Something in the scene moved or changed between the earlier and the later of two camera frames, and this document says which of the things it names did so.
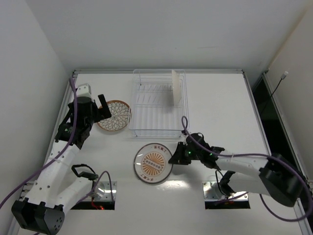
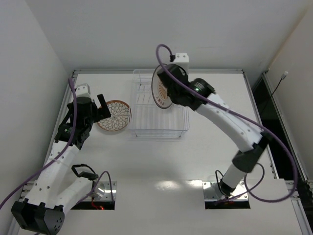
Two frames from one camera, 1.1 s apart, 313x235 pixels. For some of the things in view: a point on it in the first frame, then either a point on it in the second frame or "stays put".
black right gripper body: (181, 153) to (168, 80)
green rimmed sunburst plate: (151, 163) to (159, 90)
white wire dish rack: (159, 103) stays put
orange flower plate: (121, 115) stays put
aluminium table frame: (160, 152) stays put
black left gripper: (97, 112) stays put
